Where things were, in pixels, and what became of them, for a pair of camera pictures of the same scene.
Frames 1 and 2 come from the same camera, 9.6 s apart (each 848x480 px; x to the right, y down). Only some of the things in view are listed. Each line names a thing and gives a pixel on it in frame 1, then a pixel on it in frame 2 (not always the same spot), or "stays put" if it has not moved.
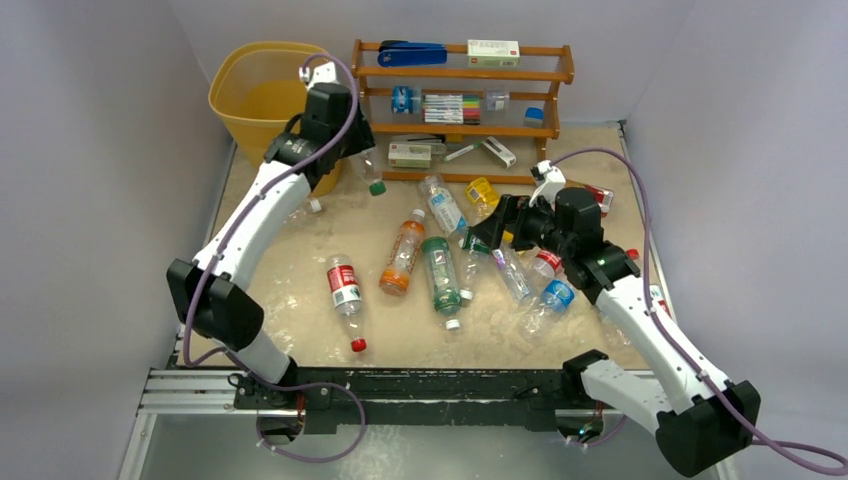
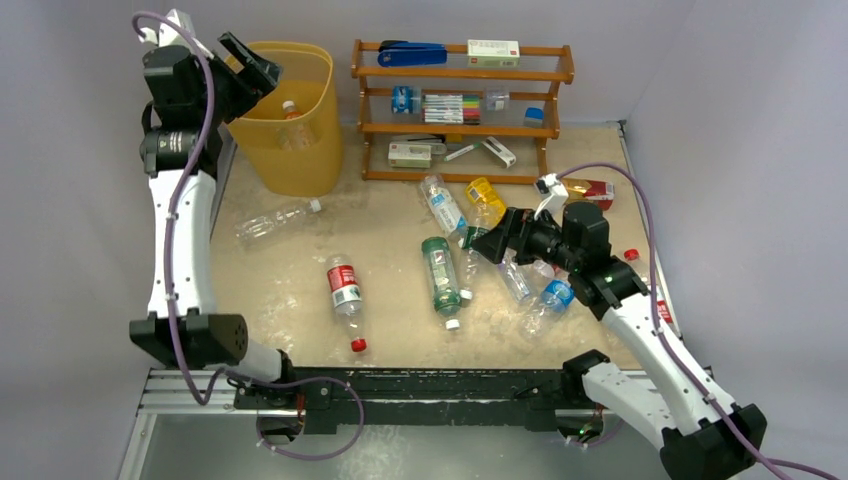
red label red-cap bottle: (345, 290) stays put
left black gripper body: (357, 137) -> (232, 95)
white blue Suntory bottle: (444, 208) stays put
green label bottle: (445, 286) stays put
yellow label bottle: (481, 199) stays put
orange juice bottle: (404, 255) -> (290, 110)
